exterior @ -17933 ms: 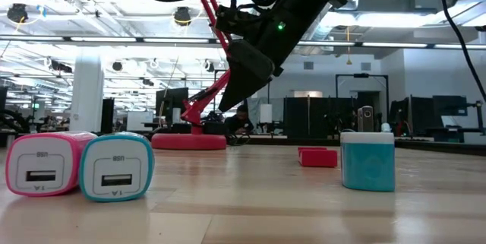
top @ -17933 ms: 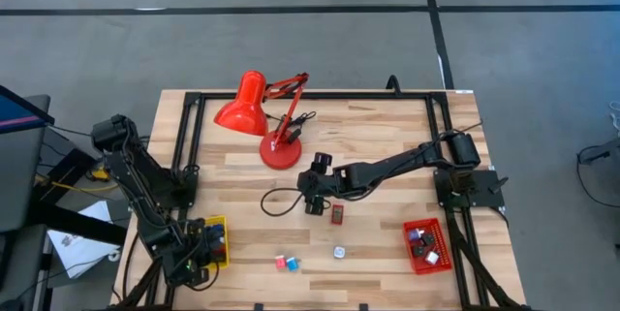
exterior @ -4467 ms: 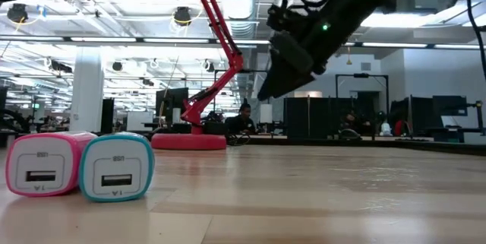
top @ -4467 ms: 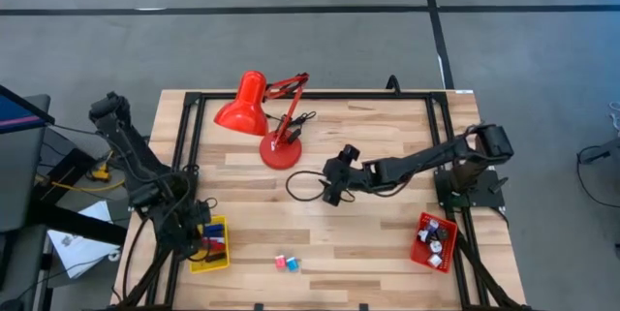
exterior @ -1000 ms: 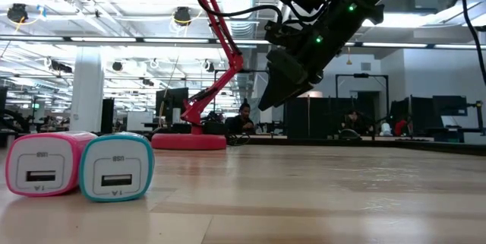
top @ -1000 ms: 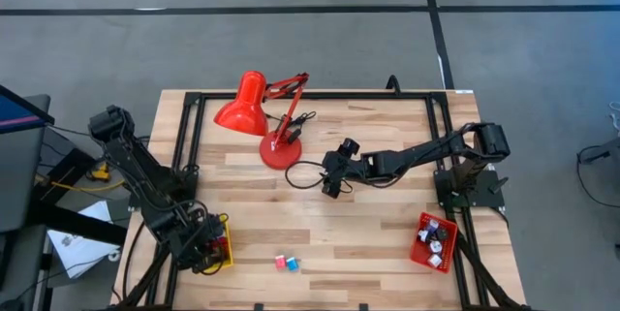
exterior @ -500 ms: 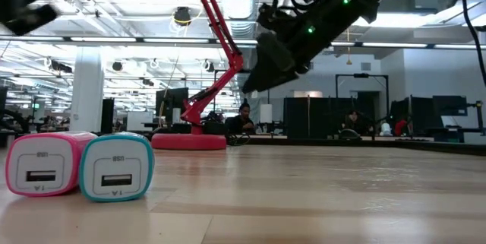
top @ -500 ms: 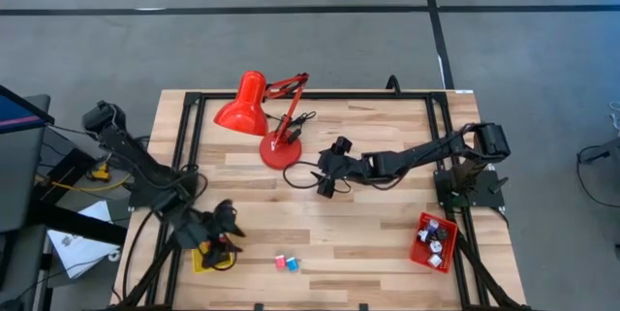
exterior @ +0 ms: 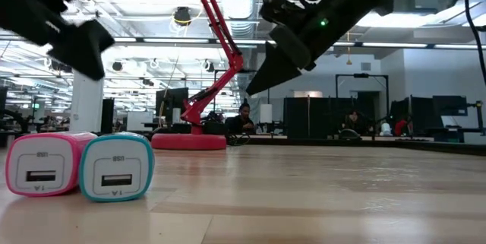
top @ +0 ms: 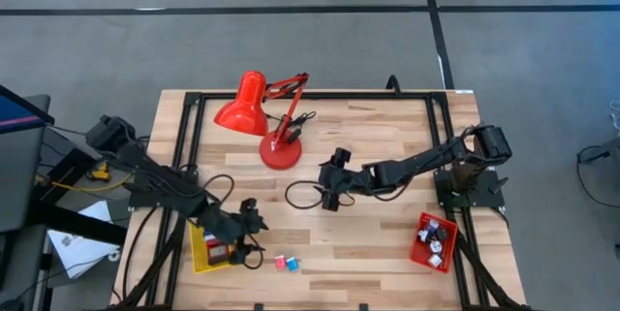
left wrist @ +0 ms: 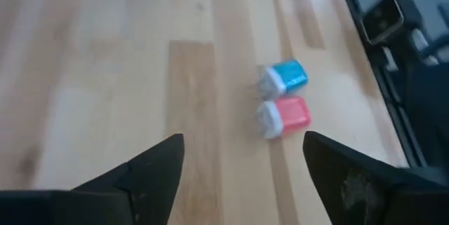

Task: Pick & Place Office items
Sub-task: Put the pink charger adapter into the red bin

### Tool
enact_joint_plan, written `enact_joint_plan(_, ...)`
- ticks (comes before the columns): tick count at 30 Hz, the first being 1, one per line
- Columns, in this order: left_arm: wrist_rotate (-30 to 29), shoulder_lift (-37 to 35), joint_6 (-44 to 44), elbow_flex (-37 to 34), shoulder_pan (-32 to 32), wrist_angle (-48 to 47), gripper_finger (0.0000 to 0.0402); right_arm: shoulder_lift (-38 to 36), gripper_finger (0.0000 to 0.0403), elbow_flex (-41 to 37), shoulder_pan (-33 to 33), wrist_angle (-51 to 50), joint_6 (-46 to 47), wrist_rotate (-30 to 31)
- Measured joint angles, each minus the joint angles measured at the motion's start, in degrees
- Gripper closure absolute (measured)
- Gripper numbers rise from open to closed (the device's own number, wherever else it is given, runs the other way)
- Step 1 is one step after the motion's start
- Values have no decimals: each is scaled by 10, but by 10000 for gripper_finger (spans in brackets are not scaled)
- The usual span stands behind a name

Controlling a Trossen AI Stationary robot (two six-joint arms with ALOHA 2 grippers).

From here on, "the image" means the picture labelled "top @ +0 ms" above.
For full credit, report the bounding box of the yellow cable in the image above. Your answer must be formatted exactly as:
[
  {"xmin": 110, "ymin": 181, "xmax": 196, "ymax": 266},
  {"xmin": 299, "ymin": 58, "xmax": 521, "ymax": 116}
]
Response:
[{"xmin": 49, "ymin": 162, "xmax": 136, "ymax": 195}]

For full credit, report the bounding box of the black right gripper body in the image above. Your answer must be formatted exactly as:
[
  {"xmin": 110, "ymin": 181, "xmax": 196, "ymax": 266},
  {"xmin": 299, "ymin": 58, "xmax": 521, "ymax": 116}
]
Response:
[{"xmin": 317, "ymin": 161, "xmax": 370, "ymax": 197}]

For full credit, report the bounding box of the yellow plastic basket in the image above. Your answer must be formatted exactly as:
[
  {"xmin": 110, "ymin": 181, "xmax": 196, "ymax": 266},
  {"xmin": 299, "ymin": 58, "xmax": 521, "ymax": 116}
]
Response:
[{"xmin": 186, "ymin": 217, "xmax": 234, "ymax": 274}]

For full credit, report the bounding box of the black aluminium table frame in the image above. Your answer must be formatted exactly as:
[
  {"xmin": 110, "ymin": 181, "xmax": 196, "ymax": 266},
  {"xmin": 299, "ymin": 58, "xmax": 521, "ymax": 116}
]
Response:
[{"xmin": 110, "ymin": 89, "xmax": 534, "ymax": 311}]

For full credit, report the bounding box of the white paper sheet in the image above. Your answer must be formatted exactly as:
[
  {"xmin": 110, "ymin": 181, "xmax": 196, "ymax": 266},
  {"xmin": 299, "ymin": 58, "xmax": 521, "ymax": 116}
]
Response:
[{"xmin": 46, "ymin": 200, "xmax": 123, "ymax": 280}]

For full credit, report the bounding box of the computer monitor with blue screen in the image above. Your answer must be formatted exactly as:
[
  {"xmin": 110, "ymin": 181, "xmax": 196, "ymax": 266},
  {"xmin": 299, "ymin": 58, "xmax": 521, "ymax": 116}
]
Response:
[{"xmin": 0, "ymin": 83, "xmax": 56, "ymax": 136}]

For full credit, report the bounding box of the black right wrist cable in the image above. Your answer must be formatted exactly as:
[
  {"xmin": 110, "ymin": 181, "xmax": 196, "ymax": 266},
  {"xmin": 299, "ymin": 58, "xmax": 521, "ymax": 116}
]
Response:
[{"xmin": 284, "ymin": 179, "xmax": 357, "ymax": 212}]

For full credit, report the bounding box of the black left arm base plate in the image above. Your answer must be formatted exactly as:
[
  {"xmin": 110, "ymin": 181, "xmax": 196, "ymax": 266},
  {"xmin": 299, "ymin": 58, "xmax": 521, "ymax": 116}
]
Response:
[{"xmin": 127, "ymin": 174, "xmax": 202, "ymax": 209}]

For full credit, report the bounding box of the black lamp cable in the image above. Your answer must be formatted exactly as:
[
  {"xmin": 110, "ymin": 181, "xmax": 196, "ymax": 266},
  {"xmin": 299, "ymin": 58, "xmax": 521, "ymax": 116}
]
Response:
[{"xmin": 263, "ymin": 109, "xmax": 319, "ymax": 146}]

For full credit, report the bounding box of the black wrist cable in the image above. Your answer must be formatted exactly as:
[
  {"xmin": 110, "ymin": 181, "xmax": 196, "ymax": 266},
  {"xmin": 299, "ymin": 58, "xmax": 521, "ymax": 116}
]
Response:
[
  {"xmin": 201, "ymin": 172, "xmax": 266, "ymax": 271},
  {"xmin": 284, "ymin": 179, "xmax": 357, "ymax": 212}
]

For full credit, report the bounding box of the red plastic basket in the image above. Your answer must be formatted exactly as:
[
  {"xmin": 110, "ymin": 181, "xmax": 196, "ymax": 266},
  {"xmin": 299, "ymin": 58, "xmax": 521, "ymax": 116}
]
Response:
[{"xmin": 408, "ymin": 210, "xmax": 459, "ymax": 275}]

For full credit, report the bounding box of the black desk stand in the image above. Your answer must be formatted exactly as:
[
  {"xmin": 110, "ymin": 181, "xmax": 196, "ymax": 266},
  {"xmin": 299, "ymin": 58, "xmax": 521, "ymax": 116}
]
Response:
[{"xmin": 27, "ymin": 147, "xmax": 130, "ymax": 247}]

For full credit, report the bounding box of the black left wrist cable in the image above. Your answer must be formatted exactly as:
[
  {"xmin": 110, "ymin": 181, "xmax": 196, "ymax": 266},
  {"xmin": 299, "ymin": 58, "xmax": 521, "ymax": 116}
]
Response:
[{"xmin": 201, "ymin": 172, "xmax": 266, "ymax": 271}]

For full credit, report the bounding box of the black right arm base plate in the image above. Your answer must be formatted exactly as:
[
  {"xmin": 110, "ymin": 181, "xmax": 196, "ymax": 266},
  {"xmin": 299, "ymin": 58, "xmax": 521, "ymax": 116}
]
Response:
[{"xmin": 433, "ymin": 169, "xmax": 507, "ymax": 210}]

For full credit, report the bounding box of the red desk lamp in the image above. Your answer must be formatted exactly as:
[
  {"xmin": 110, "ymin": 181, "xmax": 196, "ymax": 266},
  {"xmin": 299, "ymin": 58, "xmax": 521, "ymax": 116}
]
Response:
[{"xmin": 212, "ymin": 69, "xmax": 311, "ymax": 171}]

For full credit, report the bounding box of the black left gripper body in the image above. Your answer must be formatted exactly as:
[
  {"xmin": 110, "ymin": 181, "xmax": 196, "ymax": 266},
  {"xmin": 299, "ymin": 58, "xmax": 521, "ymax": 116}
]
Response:
[{"xmin": 206, "ymin": 205, "xmax": 254, "ymax": 260}]

